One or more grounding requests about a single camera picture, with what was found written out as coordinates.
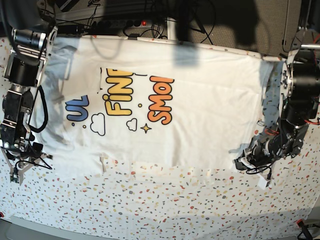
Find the white printed T-shirt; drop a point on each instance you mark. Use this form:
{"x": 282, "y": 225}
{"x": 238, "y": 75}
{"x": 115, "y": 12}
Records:
{"x": 134, "y": 101}

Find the red clamp at right corner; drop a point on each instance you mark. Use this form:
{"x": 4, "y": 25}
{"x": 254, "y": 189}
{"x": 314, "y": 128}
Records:
{"x": 304, "y": 234}

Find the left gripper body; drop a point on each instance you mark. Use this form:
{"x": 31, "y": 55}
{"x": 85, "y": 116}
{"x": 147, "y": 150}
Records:
{"x": 261, "y": 156}

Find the power strip with red switch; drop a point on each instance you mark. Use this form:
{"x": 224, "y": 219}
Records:
{"x": 122, "y": 23}

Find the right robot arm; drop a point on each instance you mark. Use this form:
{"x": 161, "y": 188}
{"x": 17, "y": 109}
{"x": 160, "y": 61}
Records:
{"x": 24, "y": 71}

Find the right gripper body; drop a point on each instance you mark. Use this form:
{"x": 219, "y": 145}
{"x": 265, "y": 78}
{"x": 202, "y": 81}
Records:
{"x": 17, "y": 144}

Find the black table clamp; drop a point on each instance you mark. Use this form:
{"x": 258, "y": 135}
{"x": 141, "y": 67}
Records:
{"x": 133, "y": 36}

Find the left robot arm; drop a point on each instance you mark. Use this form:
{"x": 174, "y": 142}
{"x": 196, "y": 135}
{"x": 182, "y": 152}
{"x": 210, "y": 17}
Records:
{"x": 299, "y": 100}

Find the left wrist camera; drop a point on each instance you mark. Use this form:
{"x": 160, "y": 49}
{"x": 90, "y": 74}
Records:
{"x": 264, "y": 181}

